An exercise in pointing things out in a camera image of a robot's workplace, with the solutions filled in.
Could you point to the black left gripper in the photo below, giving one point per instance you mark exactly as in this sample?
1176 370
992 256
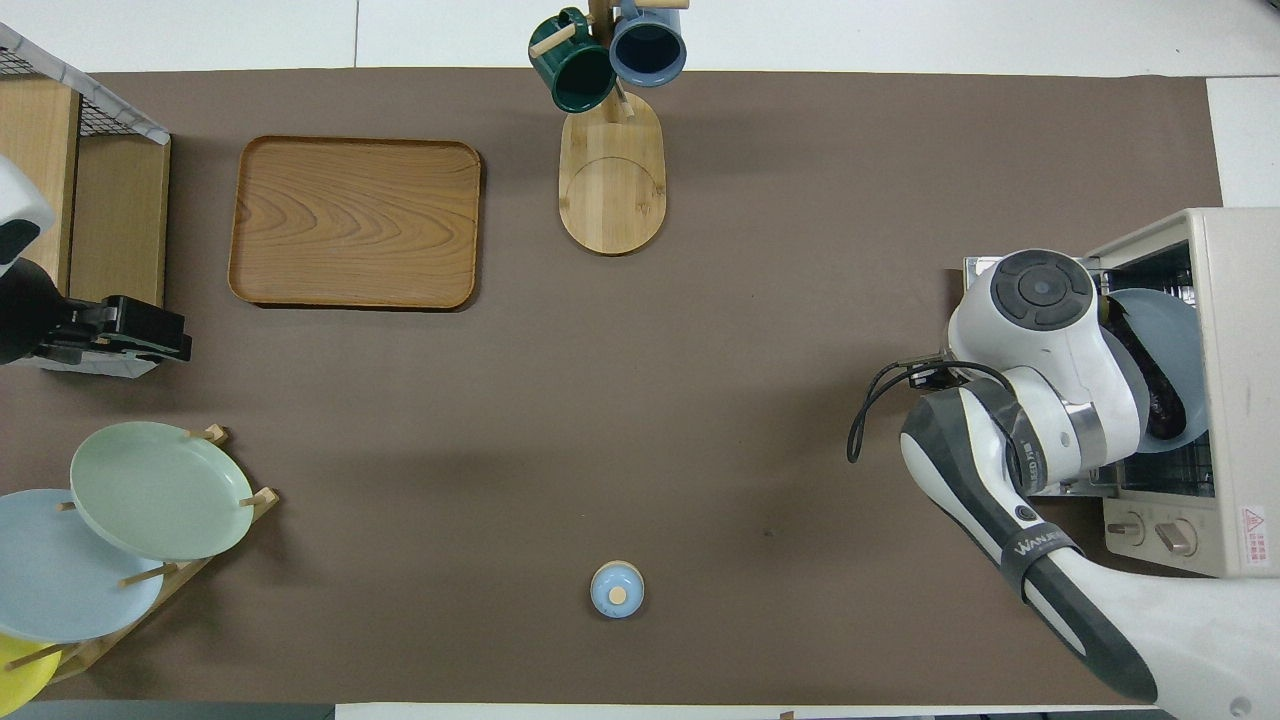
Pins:
30 315

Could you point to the dark purple eggplant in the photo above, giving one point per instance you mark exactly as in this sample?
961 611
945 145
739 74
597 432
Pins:
1165 410

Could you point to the beige toaster oven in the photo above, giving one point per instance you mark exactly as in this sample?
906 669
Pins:
1240 400

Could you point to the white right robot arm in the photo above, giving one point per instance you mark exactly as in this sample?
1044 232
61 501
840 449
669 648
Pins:
1040 330

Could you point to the pale green plate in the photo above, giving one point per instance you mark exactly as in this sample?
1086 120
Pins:
160 490

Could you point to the wooden plate rack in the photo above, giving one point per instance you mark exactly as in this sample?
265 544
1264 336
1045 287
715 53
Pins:
265 498

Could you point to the wooden serving tray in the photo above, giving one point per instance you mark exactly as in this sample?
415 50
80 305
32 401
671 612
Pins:
350 220

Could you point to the light blue racked plate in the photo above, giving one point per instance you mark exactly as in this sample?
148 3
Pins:
60 580

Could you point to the yellow plate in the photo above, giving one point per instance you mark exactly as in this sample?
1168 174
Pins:
20 680

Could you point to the wooden mug tree stand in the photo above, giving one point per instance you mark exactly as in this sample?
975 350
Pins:
612 190

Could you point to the dark green mug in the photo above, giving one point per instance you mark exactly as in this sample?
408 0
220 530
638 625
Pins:
582 82

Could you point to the brown table mat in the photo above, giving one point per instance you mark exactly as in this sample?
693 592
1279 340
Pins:
700 350

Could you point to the blue mug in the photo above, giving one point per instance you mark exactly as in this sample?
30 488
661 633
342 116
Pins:
648 50

